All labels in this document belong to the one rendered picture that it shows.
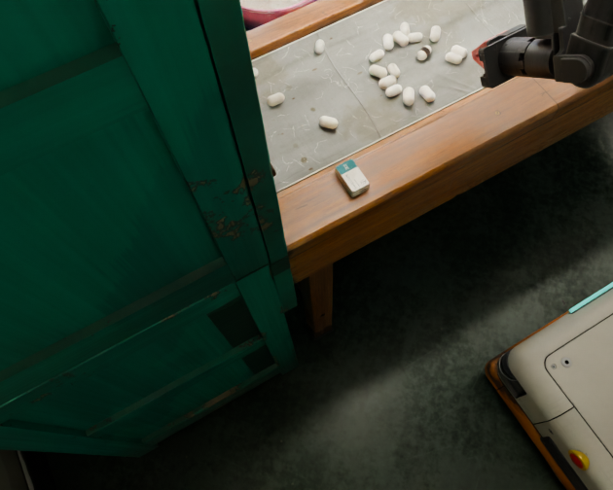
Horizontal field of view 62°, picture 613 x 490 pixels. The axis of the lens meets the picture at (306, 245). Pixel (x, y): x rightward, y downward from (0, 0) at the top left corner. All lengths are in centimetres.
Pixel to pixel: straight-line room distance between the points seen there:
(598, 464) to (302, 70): 108
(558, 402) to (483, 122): 70
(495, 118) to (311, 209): 39
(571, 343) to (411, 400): 46
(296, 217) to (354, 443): 84
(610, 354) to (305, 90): 96
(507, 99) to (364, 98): 27
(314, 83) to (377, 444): 99
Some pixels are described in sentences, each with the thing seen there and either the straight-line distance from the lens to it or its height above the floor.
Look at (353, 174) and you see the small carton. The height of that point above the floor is 78.
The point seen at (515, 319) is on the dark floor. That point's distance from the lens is 171.
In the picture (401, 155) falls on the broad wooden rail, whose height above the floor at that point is 76.
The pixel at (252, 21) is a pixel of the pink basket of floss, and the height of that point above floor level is 72.
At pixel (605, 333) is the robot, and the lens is 148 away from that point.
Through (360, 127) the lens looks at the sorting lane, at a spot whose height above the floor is 74.
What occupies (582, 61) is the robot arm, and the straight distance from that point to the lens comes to 77.
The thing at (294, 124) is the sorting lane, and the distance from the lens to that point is 102.
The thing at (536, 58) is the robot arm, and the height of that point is 98.
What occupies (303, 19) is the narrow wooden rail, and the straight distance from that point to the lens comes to 116.
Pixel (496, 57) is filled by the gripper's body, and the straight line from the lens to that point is 90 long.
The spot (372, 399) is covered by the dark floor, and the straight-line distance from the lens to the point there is 157.
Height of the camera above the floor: 156
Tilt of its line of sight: 66 degrees down
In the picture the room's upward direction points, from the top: 6 degrees counter-clockwise
